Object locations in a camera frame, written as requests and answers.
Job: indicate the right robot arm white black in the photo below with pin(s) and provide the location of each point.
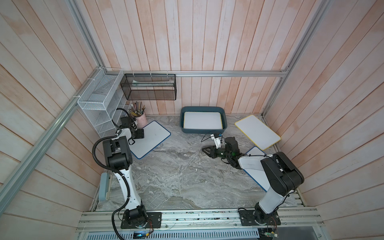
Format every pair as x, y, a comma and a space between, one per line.
275, 173

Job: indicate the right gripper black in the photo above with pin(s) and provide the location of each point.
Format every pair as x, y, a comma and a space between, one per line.
212, 151

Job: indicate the blue whiteboard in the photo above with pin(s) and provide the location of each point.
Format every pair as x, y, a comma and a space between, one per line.
251, 164
154, 135

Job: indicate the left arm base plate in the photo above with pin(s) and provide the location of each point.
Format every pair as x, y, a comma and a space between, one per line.
152, 220

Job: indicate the white wire mesh shelf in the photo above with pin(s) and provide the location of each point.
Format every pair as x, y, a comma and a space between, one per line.
101, 98

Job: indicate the pink pencil cup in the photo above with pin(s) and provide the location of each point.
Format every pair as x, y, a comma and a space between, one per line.
137, 111

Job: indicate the yellow whiteboard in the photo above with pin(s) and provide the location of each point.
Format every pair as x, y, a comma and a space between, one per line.
258, 132
203, 121

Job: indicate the teal plastic storage box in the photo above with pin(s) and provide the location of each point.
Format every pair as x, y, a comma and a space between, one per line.
203, 109

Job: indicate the black mesh wall basket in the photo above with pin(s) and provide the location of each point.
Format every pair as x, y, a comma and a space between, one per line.
149, 87

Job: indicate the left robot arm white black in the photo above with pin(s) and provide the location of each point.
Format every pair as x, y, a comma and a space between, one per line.
119, 160

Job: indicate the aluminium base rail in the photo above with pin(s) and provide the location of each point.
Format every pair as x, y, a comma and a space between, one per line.
232, 219

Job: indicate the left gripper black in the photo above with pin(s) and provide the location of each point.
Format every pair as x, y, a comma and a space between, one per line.
140, 133

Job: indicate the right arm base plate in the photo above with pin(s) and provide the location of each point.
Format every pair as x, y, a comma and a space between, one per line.
258, 218

